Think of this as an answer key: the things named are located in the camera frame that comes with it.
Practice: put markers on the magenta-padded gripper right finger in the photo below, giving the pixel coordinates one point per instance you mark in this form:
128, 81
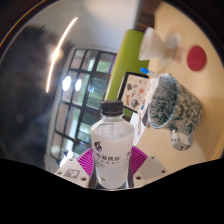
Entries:
140, 163

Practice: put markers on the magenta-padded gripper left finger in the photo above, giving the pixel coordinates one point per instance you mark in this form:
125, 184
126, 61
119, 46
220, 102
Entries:
85, 163

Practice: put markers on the clear black-capped water bottle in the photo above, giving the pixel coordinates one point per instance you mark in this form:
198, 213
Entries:
111, 146

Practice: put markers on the white printed paper sheet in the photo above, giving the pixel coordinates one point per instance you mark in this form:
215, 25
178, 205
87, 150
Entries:
137, 125

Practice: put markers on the large dark-framed window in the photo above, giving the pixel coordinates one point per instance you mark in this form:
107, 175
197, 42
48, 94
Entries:
83, 106

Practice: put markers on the speckled green white mug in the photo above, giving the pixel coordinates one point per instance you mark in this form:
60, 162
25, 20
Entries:
176, 106

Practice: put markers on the sticker-covered black tablet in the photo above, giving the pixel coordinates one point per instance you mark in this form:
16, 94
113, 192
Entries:
133, 91

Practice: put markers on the colourful sticker sheet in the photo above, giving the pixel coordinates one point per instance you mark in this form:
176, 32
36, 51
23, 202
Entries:
150, 87

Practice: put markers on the round pendant ceiling lamps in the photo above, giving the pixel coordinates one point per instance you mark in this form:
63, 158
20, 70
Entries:
66, 83

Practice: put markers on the small blue-capped bottle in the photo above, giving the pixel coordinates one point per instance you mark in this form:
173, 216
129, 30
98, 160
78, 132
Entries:
146, 71

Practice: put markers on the green upholstered bench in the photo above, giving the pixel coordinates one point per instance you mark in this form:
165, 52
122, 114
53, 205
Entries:
125, 56

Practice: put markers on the long curved ceiling light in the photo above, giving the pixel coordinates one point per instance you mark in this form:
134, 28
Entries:
58, 50

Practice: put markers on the white ceramic bowl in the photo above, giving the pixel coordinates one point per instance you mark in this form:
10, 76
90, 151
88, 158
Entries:
151, 45

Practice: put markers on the flat round red coaster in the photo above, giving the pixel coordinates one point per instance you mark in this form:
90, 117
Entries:
196, 58

